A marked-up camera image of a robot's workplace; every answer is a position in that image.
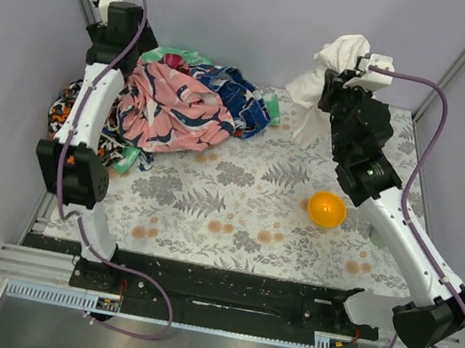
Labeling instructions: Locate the green white tie-dye cloth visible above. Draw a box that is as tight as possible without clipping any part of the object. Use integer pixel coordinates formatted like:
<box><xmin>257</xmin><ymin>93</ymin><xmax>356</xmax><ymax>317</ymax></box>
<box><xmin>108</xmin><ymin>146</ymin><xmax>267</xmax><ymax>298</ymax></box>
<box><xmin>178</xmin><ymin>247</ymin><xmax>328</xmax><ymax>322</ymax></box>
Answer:
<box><xmin>114</xmin><ymin>47</ymin><xmax>280</xmax><ymax>162</ymax></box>

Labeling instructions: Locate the floral patterned table mat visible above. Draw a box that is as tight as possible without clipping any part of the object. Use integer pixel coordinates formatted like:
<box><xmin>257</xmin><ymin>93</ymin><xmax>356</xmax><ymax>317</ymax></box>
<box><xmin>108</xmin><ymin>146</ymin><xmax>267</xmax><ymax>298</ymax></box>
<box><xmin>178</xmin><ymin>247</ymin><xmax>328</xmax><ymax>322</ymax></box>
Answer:
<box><xmin>103</xmin><ymin>87</ymin><xmax>408</xmax><ymax>297</ymax></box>

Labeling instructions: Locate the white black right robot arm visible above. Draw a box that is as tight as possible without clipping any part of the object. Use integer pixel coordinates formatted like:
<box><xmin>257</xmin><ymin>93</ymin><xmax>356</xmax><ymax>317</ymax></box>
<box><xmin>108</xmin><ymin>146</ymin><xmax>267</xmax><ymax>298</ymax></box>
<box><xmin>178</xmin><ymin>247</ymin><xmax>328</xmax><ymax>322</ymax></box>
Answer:
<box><xmin>318</xmin><ymin>69</ymin><xmax>465</xmax><ymax>348</ymax></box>

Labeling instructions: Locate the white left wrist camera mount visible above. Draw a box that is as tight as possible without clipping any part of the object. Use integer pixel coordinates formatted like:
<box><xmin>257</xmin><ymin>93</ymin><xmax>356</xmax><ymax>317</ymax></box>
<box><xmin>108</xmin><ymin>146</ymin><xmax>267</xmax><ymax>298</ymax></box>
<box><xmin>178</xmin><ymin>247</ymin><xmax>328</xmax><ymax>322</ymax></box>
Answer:
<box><xmin>83</xmin><ymin>0</ymin><xmax>122</xmax><ymax>27</ymax></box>

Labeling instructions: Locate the yellow plastic bowl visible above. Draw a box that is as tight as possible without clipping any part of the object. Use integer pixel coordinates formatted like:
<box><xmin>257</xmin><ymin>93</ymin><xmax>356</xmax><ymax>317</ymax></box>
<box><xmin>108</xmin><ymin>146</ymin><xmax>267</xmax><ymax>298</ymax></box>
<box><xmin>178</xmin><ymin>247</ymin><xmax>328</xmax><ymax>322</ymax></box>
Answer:
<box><xmin>307</xmin><ymin>191</ymin><xmax>347</xmax><ymax>229</ymax></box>

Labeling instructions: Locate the grey slotted cable duct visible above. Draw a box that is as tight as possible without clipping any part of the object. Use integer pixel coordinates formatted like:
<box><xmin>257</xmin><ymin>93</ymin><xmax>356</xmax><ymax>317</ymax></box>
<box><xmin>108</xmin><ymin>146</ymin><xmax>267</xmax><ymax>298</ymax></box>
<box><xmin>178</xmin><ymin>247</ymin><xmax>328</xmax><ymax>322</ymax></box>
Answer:
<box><xmin>5</xmin><ymin>280</ymin><xmax>358</xmax><ymax>348</ymax></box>

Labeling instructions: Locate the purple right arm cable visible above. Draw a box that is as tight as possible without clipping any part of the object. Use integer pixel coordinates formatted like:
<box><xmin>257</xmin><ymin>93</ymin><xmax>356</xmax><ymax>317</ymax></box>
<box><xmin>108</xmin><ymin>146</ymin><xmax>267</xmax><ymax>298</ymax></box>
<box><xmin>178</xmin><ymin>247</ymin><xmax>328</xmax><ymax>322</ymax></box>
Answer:
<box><xmin>319</xmin><ymin>64</ymin><xmax>465</xmax><ymax>348</ymax></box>

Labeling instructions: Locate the blue white red cloth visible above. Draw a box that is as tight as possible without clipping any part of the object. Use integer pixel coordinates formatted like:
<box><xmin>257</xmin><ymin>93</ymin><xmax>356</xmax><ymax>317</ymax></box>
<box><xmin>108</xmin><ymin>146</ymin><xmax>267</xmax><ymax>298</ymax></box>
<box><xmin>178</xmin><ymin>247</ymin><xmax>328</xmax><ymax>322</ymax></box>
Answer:
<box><xmin>189</xmin><ymin>64</ymin><xmax>272</xmax><ymax>139</ymax></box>

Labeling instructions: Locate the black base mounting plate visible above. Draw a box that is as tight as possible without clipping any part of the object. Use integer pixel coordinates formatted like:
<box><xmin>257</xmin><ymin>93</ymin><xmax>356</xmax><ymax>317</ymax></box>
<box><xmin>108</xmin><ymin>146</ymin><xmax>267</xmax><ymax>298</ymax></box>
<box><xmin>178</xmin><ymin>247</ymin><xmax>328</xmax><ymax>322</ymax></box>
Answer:
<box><xmin>22</xmin><ymin>233</ymin><xmax>391</xmax><ymax>343</ymax></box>

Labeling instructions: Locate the orange black camo cloth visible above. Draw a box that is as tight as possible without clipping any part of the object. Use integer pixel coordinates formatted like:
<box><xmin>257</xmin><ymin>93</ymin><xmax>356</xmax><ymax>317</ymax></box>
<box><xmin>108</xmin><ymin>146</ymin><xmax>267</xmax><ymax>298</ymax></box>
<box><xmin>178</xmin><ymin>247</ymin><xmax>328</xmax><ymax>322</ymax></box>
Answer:
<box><xmin>47</xmin><ymin>79</ymin><xmax>83</xmax><ymax>139</ymax></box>

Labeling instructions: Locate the pale green cup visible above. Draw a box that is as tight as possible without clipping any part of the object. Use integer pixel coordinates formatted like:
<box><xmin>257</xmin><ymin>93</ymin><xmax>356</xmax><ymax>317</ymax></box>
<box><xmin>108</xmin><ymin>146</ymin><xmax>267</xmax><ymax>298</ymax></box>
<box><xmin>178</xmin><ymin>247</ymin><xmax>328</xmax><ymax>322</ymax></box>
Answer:
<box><xmin>370</xmin><ymin>226</ymin><xmax>386</xmax><ymax>249</ymax></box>

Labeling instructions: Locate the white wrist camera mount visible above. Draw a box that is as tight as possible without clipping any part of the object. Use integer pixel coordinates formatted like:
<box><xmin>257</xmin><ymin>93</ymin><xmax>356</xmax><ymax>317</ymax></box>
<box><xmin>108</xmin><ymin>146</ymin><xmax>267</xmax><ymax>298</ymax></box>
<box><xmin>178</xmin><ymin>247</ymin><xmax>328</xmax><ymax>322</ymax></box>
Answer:
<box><xmin>83</xmin><ymin>0</ymin><xmax>122</xmax><ymax>27</ymax></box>
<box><xmin>347</xmin><ymin>53</ymin><xmax>394</xmax><ymax>92</ymax></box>

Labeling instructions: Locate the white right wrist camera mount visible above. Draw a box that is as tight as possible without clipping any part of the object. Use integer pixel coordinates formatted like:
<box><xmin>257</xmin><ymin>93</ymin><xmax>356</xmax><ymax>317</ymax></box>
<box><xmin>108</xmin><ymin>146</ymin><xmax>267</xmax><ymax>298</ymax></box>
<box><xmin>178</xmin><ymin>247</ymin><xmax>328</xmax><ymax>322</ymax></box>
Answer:
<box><xmin>347</xmin><ymin>53</ymin><xmax>394</xmax><ymax>92</ymax></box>

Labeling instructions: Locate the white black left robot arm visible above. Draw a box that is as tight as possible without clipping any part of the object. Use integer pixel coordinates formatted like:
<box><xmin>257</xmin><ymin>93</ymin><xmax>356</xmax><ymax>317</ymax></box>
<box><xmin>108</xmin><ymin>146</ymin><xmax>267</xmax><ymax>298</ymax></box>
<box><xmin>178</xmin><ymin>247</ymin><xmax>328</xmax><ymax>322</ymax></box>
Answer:
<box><xmin>36</xmin><ymin>0</ymin><xmax>156</xmax><ymax>291</ymax></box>

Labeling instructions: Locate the pink navy patterned cloth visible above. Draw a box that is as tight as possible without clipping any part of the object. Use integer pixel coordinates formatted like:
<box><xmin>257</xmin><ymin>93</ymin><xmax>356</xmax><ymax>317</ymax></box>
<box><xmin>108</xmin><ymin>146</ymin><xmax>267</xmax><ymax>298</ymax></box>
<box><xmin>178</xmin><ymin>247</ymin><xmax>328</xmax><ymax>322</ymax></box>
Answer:
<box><xmin>117</xmin><ymin>62</ymin><xmax>236</xmax><ymax>153</ymax></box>

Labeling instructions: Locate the right aluminium corner post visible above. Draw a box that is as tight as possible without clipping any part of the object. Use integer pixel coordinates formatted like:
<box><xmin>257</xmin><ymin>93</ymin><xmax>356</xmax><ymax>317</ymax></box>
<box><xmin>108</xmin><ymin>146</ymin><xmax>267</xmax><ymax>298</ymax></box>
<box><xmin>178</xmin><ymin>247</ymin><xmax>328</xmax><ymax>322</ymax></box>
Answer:
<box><xmin>412</xmin><ymin>0</ymin><xmax>465</xmax><ymax>133</ymax></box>

